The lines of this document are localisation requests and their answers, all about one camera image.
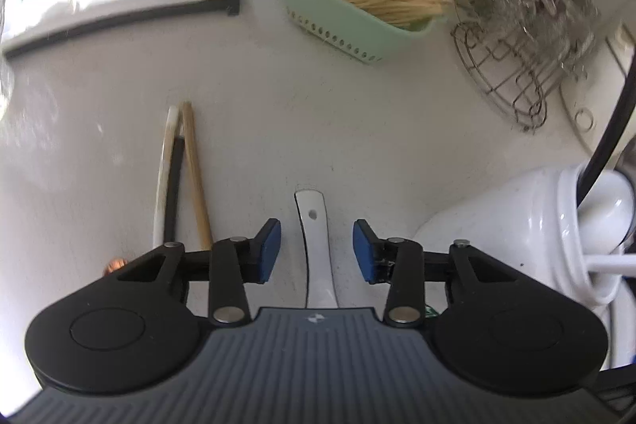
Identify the white electric pot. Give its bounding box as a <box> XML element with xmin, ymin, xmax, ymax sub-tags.
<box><xmin>559</xmin><ymin>21</ymin><xmax>636</xmax><ymax>157</ymax></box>

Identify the black chopstick with brown band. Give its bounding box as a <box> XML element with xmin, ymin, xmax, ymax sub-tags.
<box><xmin>576</xmin><ymin>51</ymin><xmax>636</xmax><ymax>209</ymax></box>

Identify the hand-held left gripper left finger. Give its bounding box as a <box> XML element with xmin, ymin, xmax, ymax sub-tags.
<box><xmin>114</xmin><ymin>219</ymin><xmax>282</xmax><ymax>326</ymax></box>

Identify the wooden chopstick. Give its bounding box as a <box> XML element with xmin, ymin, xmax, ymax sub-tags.
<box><xmin>179</xmin><ymin>101</ymin><xmax>214</xmax><ymax>251</ymax></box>

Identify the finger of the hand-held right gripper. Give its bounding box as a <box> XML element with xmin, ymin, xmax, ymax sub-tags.
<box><xmin>627</xmin><ymin>173</ymin><xmax>636</xmax><ymax>251</ymax></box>

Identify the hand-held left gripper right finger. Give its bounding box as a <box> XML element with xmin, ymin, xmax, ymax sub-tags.
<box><xmin>353</xmin><ymin>219</ymin><xmax>518</xmax><ymax>326</ymax></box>

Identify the white ceramic mug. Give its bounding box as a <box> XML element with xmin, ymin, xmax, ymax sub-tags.
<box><xmin>411</xmin><ymin>163</ymin><xmax>636</xmax><ymax>370</ymax></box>

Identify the wire cup rack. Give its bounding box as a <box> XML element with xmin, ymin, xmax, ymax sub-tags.
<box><xmin>451</xmin><ymin>0</ymin><xmax>602</xmax><ymax>134</ymax></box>

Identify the patterned clear glass cup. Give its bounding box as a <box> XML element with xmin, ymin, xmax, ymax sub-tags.
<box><xmin>472</xmin><ymin>0</ymin><xmax>542</xmax><ymax>37</ymax></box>
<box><xmin>537</xmin><ymin>0</ymin><xmax>602</xmax><ymax>67</ymax></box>

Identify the white chopstick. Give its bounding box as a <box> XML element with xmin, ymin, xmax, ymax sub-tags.
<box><xmin>151</xmin><ymin>106</ymin><xmax>182</xmax><ymax>247</ymax></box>
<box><xmin>586</xmin><ymin>254</ymin><xmax>636</xmax><ymax>277</ymax></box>

